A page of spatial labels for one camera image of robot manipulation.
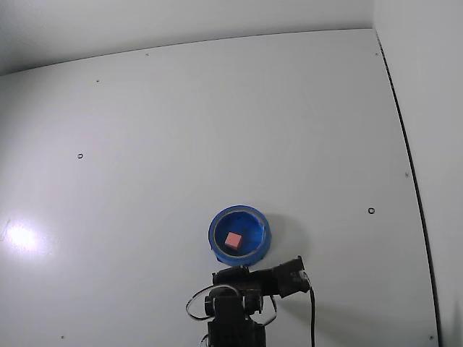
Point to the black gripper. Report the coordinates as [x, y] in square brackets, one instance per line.
[236, 278]

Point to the small pink block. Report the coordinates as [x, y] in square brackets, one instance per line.
[232, 241]

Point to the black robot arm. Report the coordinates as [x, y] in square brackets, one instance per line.
[231, 325]

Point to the blue tape roll bin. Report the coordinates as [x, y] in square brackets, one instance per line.
[253, 231]

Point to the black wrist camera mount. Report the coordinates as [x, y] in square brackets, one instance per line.
[289, 276]

